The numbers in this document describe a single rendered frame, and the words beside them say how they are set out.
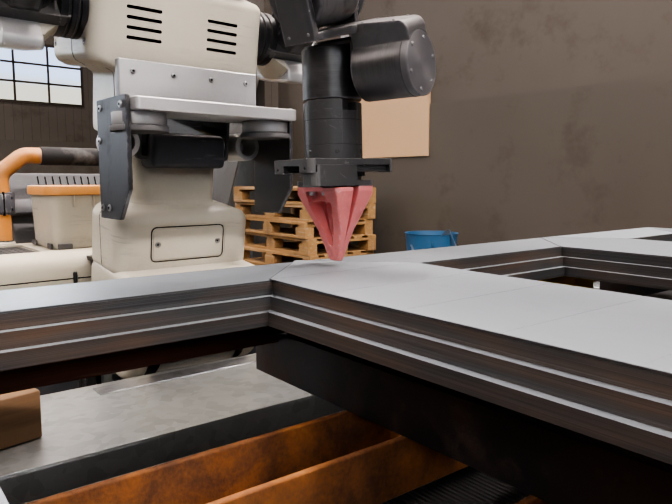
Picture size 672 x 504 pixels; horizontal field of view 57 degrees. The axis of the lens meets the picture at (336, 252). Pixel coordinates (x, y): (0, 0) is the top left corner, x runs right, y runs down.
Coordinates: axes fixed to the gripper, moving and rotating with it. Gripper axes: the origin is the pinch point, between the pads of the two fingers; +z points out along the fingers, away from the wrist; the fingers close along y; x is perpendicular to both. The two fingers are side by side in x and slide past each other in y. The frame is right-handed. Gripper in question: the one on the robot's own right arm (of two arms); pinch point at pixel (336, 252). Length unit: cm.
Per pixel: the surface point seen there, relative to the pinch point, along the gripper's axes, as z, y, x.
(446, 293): 1.8, -2.4, -16.8
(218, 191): 0, 286, 582
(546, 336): 1.9, -7.9, -29.3
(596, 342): 2.0, -6.9, -31.7
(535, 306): 1.9, -1.2, -24.0
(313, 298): 2.2, -9.5, -9.2
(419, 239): 39, 311, 296
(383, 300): 1.7, -8.1, -16.0
